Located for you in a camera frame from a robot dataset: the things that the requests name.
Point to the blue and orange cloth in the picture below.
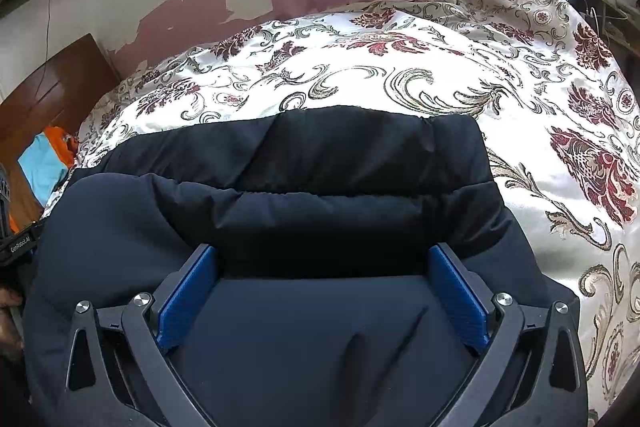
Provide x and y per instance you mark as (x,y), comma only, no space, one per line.
(45,162)

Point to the wooden shelf unit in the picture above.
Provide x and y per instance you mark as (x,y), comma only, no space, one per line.
(617,22)

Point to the wooden headboard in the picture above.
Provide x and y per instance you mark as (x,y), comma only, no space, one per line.
(60,82)

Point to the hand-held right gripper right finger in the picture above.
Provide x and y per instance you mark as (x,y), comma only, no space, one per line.
(457,297)

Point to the dark navy puffer jacket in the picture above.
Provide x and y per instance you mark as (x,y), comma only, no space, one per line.
(310,187)

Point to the person's left hand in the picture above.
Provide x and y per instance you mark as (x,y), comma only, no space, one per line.
(9,327)

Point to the floral bedspread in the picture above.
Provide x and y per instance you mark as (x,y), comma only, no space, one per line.
(400,57)

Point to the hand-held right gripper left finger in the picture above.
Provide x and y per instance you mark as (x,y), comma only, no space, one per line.
(187,302)

